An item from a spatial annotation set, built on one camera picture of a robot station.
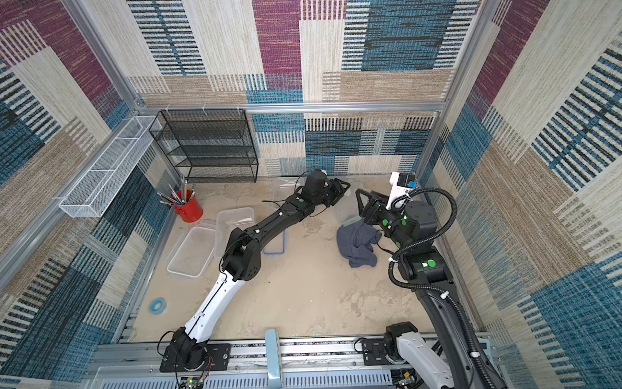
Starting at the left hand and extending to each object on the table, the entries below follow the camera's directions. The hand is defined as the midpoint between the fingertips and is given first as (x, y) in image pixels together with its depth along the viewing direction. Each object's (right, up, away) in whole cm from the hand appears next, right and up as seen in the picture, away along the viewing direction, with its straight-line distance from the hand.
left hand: (352, 187), depth 95 cm
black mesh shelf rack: (-59, +19, +14) cm, 63 cm away
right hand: (-1, -4, -27) cm, 28 cm away
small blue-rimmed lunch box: (-3, -8, -4) cm, 10 cm away
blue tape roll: (-68, -41, -11) cm, 80 cm away
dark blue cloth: (+1, -21, -2) cm, 21 cm away
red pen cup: (-66, -7, +3) cm, 66 cm away
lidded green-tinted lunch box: (-29, +2, +28) cm, 40 cm away
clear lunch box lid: (-62, -26, +2) cm, 67 cm away
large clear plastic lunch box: (-50, -13, +7) cm, 52 cm away
